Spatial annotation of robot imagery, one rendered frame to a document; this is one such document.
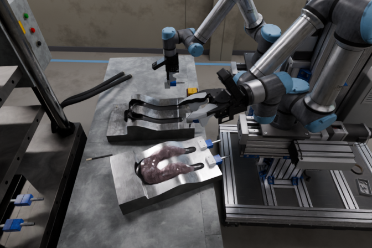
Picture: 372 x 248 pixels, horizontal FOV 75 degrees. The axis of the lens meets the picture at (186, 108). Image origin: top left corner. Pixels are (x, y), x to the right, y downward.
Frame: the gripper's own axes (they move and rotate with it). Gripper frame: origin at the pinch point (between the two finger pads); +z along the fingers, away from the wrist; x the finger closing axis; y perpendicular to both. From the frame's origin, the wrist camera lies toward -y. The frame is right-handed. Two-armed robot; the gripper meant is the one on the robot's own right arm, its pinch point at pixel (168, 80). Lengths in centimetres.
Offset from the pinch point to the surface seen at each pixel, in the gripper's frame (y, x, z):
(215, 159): 23, -56, 8
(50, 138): -71, -30, 16
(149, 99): -12.1, -13.2, 4.0
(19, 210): -66, -77, 7
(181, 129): 6.7, -36.1, 6.5
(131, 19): -48, 190, 44
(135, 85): -24.1, 14.8, 14.9
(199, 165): 15, -58, 10
